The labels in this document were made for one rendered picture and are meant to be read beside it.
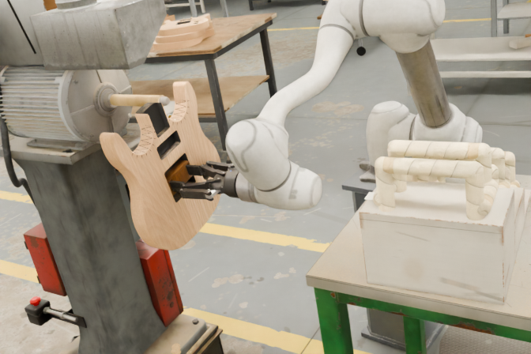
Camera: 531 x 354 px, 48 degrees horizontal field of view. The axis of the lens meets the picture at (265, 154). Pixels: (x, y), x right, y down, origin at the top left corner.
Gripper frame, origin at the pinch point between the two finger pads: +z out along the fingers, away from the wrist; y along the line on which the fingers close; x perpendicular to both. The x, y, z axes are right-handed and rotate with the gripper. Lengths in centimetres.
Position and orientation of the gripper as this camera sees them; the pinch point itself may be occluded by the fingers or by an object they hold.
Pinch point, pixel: (181, 177)
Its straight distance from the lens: 165.0
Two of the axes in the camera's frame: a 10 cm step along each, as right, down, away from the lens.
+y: 4.7, -5.5, 6.9
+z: -8.5, -0.6, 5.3
